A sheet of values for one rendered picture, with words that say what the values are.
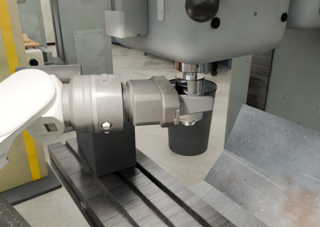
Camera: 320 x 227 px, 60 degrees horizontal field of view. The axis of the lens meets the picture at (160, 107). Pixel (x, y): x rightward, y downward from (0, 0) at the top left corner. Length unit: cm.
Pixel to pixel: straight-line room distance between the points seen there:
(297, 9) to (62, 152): 75
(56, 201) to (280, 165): 176
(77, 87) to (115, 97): 5
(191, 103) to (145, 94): 7
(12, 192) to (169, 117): 209
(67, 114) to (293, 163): 56
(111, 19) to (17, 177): 213
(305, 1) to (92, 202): 59
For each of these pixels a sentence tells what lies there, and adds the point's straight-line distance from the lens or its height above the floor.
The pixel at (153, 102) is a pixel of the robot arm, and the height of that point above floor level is 125.
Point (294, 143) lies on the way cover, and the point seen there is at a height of 104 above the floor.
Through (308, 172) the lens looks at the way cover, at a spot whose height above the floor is 100.
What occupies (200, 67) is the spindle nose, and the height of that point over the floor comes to 129.
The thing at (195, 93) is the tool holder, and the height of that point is 125.
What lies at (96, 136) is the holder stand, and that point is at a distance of 73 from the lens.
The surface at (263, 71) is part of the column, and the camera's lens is 80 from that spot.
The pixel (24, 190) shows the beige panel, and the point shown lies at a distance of 239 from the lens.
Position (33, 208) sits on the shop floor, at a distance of 224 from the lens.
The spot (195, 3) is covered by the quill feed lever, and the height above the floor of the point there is 138.
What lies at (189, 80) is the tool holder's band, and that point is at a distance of 42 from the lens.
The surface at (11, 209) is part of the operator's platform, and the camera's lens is 164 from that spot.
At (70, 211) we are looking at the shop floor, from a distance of 213.
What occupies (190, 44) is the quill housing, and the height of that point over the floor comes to 134.
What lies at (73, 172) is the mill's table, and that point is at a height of 93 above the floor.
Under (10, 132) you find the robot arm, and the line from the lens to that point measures 38.
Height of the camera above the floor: 139
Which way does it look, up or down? 22 degrees down
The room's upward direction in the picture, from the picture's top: straight up
